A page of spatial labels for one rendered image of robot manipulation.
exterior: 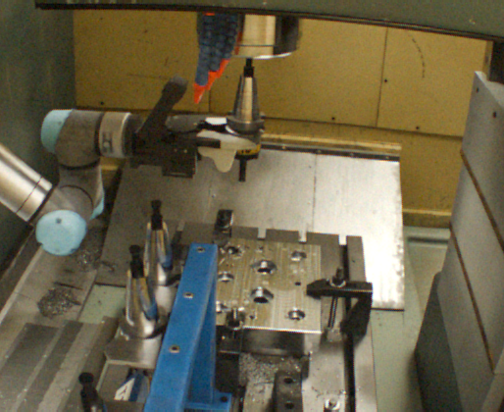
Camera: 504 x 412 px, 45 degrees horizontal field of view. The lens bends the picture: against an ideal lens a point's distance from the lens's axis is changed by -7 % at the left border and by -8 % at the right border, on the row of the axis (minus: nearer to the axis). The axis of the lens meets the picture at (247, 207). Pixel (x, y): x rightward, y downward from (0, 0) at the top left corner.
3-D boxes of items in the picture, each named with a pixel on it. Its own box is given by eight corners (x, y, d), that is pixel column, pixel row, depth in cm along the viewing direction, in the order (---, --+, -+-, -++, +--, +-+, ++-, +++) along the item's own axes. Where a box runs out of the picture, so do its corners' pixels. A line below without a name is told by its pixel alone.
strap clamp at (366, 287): (301, 331, 130) (309, 270, 122) (301, 320, 133) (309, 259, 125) (366, 334, 129) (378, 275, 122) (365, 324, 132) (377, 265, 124)
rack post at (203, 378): (172, 409, 109) (166, 272, 94) (176, 387, 114) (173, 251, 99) (228, 415, 109) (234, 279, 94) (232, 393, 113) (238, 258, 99)
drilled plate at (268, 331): (193, 341, 119) (193, 321, 117) (214, 255, 145) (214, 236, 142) (318, 352, 118) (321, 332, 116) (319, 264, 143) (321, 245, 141)
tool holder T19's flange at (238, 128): (261, 140, 101) (263, 125, 99) (222, 135, 101) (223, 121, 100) (266, 125, 106) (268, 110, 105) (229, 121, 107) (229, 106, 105)
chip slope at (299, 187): (78, 321, 170) (68, 239, 158) (133, 200, 228) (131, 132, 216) (410, 351, 166) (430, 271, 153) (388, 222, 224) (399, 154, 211)
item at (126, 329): (161, 349, 79) (159, 334, 78) (115, 343, 80) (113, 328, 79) (173, 319, 85) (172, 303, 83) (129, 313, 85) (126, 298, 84)
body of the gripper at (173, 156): (206, 159, 111) (137, 153, 113) (207, 112, 107) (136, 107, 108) (196, 180, 105) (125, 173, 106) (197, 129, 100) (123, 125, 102)
